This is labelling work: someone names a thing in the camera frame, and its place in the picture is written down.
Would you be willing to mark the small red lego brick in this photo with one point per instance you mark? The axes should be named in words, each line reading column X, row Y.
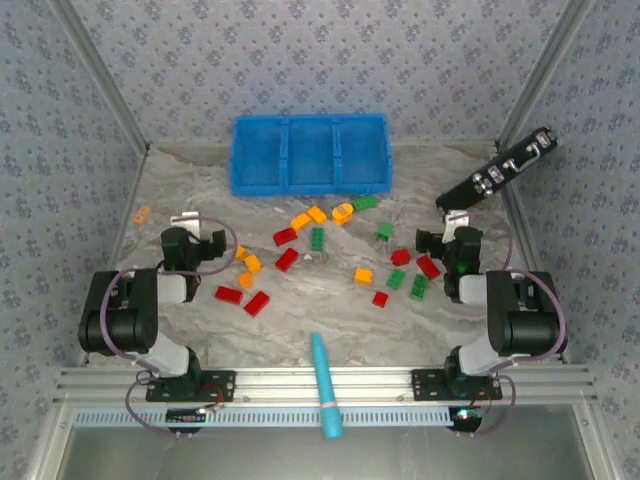
column 380, row 299

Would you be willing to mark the rounded yellow lego piece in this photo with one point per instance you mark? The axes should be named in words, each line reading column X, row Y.
column 342, row 213

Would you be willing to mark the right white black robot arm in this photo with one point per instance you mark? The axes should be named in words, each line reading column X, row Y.
column 525, row 320

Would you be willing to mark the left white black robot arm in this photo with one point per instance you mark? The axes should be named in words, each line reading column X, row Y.
column 130, row 310

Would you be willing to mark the small orange lego brick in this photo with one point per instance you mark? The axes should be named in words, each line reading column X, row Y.
column 245, row 279

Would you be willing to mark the small flat orange tag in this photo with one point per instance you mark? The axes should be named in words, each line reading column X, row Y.
column 141, row 214

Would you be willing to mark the blue three-compartment plastic bin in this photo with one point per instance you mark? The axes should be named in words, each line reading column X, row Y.
column 310, row 150

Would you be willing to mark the small black circuit board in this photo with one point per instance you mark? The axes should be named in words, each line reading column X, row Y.
column 187, row 415

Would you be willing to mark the teal marker pen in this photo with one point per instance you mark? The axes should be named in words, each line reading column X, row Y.
column 322, row 380

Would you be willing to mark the round black controller board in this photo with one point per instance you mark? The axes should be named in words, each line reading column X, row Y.
column 466, row 419

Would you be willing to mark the grey metal panel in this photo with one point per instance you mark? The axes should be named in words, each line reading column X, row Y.
column 250, row 455

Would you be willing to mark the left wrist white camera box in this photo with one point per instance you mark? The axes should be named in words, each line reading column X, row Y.
column 185, row 220

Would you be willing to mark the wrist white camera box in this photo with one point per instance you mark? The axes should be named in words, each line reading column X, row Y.
column 185, row 220
column 457, row 219

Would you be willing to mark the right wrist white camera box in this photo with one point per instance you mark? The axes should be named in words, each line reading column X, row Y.
column 457, row 219

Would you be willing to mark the aluminium side rail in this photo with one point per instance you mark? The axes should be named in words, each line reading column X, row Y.
column 529, row 240
column 126, row 220

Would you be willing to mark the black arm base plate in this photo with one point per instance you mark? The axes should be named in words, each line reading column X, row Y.
column 220, row 387
column 425, row 385

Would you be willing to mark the aluminium mounting rail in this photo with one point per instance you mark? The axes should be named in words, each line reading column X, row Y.
column 280, row 385

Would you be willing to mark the aluminium frame post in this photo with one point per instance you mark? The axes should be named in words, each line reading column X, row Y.
column 100, row 75
column 545, row 75

